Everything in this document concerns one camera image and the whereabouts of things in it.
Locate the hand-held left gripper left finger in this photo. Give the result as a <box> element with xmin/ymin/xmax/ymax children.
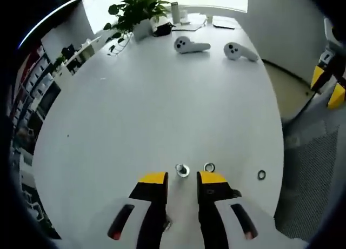
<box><xmin>81</xmin><ymin>171</ymin><xmax>169</xmax><ymax>249</ymax></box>

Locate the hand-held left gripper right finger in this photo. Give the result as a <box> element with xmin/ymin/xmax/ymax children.
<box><xmin>196</xmin><ymin>171</ymin><xmax>309</xmax><ymax>249</ymax></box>

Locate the thin threaded steel stud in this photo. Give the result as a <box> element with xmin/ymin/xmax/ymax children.
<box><xmin>175</xmin><ymin>164</ymin><xmax>191</xmax><ymax>178</ymax></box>

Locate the grey mesh office chair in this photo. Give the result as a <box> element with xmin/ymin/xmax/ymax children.
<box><xmin>274</xmin><ymin>93</ymin><xmax>342</xmax><ymax>240</ymax></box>

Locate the white handheld controller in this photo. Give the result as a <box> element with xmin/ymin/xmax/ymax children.
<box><xmin>174</xmin><ymin>36</ymin><xmax>211</xmax><ymax>55</ymax></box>
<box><xmin>223</xmin><ymin>41</ymin><xmax>260</xmax><ymax>62</ymax></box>

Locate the white paper sheet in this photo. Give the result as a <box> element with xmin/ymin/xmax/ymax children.
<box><xmin>172</xmin><ymin>21</ymin><xmax>207</xmax><ymax>32</ymax></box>

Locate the white bottle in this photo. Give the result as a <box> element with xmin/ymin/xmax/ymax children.
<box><xmin>170</xmin><ymin>1</ymin><xmax>181</xmax><ymax>25</ymax></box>

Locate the black pouch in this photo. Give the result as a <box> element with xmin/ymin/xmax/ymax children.
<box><xmin>152</xmin><ymin>22</ymin><xmax>176</xmax><ymax>37</ymax></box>

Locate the shelf of white storage bins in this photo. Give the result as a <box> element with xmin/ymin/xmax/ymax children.
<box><xmin>10</xmin><ymin>42</ymin><xmax>62</xmax><ymax>142</ymax></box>

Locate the long white table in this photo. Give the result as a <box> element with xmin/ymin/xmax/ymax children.
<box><xmin>52</xmin><ymin>35</ymin><xmax>103</xmax><ymax>76</ymax></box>

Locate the white plant pot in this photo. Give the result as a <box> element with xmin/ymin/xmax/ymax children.
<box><xmin>131</xmin><ymin>18</ymin><xmax>152</xmax><ymax>42</ymax></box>

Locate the green leafy plant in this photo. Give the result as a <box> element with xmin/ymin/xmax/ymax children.
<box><xmin>103</xmin><ymin>0</ymin><xmax>171</xmax><ymax>56</ymax></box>

